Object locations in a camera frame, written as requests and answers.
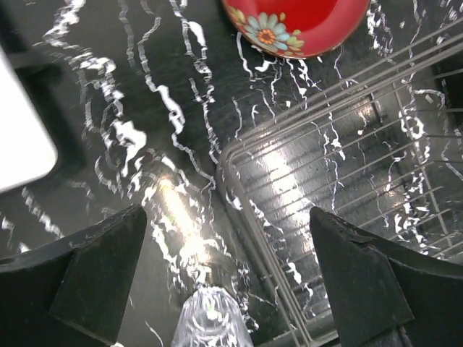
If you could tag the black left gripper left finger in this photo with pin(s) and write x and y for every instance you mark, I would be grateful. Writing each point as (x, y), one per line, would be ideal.
(73, 291)

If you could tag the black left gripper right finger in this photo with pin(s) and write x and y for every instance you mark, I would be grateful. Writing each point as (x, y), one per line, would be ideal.
(384, 294)

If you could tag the wire dish rack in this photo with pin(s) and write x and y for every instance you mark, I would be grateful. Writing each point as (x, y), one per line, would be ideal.
(381, 149)

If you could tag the red floral plate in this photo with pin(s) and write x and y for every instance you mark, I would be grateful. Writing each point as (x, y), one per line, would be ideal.
(296, 29)

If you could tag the clear drinking glass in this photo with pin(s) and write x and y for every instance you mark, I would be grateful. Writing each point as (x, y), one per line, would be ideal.
(211, 317)

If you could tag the white board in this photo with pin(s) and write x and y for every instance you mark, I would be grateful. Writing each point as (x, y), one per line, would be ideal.
(28, 152)

